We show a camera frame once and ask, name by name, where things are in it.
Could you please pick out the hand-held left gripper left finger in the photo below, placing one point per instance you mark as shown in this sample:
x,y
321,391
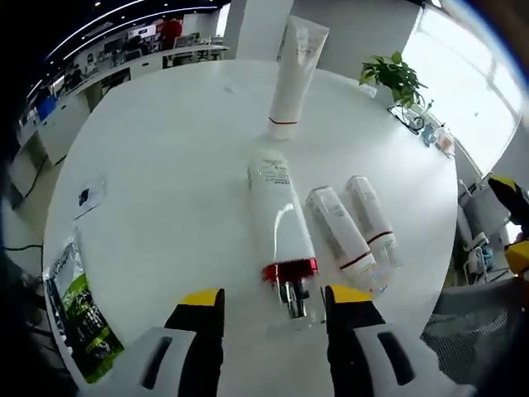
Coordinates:
x,y
198,343

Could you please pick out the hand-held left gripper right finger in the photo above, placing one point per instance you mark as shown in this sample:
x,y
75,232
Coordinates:
x,y
351,343

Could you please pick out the small white skincare bottle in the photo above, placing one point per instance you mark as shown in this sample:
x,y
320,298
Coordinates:
x,y
372,215
335,231

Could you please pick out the green and silver foil packet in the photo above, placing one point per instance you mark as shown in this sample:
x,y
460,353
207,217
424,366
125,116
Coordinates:
x,y
82,314

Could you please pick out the white skincare pump bottle red collar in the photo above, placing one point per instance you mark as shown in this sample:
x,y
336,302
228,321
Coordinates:
x,y
277,215

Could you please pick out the small clear plastic packet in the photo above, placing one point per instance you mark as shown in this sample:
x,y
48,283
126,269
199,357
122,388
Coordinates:
x,y
91,196

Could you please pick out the white skincare tube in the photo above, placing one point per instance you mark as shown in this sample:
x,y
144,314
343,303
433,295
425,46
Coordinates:
x,y
295,70

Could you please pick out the white office chair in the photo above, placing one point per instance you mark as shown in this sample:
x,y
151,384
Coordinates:
x,y
483,215

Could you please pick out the grey mesh office chair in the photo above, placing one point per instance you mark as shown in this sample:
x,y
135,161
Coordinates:
x,y
471,335

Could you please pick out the green potted plant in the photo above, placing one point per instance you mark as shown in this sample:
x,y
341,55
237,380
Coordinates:
x,y
392,76

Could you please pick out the blue bin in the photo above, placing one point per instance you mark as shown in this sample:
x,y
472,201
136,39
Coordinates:
x,y
47,108

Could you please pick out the white office counters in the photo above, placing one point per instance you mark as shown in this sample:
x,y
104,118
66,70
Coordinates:
x,y
124,68

